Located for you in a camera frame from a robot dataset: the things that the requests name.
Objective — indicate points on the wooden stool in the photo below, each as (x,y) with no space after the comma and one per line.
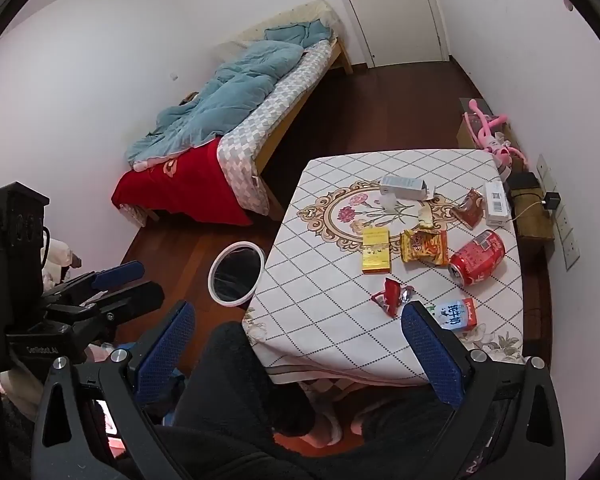
(532,220)

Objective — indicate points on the cardboard box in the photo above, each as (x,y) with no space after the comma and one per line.
(467,132)

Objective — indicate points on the small yellow packet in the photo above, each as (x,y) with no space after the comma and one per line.
(424,216)

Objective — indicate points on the red foil wrapper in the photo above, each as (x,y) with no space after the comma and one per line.
(391,297)

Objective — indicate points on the pink plush toy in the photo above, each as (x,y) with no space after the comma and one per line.
(490,135)

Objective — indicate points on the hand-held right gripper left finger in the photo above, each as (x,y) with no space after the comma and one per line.
(166,347)

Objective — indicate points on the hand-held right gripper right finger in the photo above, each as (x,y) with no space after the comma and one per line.
(430,352)

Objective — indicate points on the white wall sockets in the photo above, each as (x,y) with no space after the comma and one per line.
(562,225)

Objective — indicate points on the long white box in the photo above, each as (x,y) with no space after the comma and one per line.
(405,187)

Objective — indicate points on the table with patterned tablecloth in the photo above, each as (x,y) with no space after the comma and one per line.
(330,290)

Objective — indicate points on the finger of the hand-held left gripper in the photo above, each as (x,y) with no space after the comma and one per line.
(130,300)
(120,272)

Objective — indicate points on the brown red sauce packet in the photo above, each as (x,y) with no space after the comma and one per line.
(469,207)

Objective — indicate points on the red soda can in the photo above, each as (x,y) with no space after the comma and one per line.
(480,257)

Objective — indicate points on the black charger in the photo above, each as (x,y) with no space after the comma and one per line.
(551,200)

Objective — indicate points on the blue and red milk carton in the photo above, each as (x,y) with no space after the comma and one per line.
(455,314)

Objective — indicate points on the orange snack packet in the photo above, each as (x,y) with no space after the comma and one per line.
(422,247)

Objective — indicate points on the folded blue blanket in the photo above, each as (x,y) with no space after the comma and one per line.
(297,34)

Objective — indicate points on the white door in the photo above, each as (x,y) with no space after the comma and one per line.
(395,10)

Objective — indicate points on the pile of pale clothes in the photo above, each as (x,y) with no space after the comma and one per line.
(60,257)

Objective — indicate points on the person's black trousers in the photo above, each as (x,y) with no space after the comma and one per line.
(245,400)

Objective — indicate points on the checkered mattress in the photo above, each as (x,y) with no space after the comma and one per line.
(272,110)

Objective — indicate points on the white round trash bin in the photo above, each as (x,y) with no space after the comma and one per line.
(236,274)

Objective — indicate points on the white barcode box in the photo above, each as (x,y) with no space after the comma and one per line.
(496,204)

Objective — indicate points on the yellow box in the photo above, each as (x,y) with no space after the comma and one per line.
(376,251)

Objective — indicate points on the red blanket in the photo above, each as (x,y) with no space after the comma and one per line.
(190,187)

